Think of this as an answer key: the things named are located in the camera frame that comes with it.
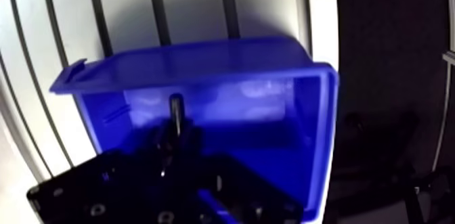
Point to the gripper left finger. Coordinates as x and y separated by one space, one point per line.
117 190

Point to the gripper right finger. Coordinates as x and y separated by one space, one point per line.
245 197

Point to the blue bin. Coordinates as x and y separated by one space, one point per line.
249 76

